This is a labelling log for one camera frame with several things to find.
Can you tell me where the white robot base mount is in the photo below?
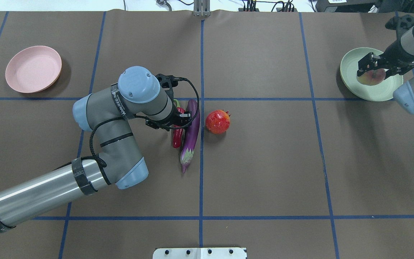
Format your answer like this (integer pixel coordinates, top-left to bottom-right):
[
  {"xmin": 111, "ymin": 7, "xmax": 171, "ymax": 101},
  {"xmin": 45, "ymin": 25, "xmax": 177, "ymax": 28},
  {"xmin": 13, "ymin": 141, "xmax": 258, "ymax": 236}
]
[{"xmin": 152, "ymin": 247, "xmax": 248, "ymax": 259}]

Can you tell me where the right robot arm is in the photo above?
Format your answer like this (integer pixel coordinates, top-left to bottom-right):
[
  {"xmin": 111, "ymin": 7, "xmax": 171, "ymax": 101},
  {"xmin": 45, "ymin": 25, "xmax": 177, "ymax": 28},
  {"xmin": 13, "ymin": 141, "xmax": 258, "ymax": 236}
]
[{"xmin": 356, "ymin": 15, "xmax": 414, "ymax": 114}]

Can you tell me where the pink plate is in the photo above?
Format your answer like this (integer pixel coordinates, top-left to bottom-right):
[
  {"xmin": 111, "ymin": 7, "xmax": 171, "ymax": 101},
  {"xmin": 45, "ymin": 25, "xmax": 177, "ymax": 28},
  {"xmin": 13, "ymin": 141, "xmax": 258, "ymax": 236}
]
[{"xmin": 5, "ymin": 46, "xmax": 63, "ymax": 94}]

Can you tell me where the red orange pomegranate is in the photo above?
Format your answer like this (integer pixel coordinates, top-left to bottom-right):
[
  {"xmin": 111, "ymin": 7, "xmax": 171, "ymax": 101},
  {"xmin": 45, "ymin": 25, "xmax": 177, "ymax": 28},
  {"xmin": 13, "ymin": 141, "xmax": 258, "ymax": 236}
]
[{"xmin": 205, "ymin": 110, "xmax": 230, "ymax": 135}]

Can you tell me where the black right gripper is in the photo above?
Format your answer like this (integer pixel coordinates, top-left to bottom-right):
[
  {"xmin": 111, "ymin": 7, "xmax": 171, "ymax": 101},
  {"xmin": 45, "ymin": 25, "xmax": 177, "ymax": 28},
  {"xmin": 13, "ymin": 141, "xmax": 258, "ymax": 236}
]
[{"xmin": 358, "ymin": 40, "xmax": 414, "ymax": 80}]

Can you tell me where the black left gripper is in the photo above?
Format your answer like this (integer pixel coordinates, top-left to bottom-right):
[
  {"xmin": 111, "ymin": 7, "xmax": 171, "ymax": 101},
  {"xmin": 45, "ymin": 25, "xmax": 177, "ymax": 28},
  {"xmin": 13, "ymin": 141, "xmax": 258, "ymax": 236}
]
[{"xmin": 145, "ymin": 99, "xmax": 191, "ymax": 131}]

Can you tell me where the red chili pepper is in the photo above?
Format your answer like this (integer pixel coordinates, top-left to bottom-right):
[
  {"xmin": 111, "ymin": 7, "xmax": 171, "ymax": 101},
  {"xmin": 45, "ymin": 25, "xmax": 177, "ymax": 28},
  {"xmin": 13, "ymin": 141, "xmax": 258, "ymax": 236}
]
[{"xmin": 171, "ymin": 99, "xmax": 185, "ymax": 149}]

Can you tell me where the green plate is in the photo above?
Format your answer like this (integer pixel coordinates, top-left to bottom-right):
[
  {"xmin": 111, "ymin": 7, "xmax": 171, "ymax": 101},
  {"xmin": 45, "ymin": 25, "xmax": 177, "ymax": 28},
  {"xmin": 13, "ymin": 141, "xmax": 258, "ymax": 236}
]
[{"xmin": 340, "ymin": 47, "xmax": 404, "ymax": 101}]

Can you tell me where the purple eggplant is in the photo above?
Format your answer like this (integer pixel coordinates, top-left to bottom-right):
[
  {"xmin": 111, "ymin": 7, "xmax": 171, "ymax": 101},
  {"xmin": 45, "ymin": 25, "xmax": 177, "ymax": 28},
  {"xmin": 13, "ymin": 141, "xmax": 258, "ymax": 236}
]
[{"xmin": 180, "ymin": 99, "xmax": 200, "ymax": 173}]

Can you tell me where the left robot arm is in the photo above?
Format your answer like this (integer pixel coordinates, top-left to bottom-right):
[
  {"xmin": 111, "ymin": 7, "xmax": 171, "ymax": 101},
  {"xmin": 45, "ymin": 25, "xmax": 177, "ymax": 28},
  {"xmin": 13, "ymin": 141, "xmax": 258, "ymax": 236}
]
[{"xmin": 0, "ymin": 66, "xmax": 199, "ymax": 234}]

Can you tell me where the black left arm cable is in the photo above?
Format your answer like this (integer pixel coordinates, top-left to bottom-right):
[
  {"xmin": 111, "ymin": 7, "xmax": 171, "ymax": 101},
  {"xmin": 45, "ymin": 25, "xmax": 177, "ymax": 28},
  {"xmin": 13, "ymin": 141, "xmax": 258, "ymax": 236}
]
[{"xmin": 0, "ymin": 77, "xmax": 200, "ymax": 259}]

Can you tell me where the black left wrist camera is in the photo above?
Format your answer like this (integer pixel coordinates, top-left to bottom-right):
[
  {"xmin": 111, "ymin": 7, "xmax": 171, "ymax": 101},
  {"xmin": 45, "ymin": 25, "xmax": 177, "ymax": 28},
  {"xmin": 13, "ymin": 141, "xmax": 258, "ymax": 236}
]
[{"xmin": 155, "ymin": 73, "xmax": 180, "ymax": 89}]

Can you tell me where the yellow pink peach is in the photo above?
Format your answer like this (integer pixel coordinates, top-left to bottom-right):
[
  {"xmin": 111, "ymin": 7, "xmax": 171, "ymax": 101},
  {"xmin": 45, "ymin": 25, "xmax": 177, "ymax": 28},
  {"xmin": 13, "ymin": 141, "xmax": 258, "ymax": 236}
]
[{"xmin": 356, "ymin": 68, "xmax": 386, "ymax": 86}]

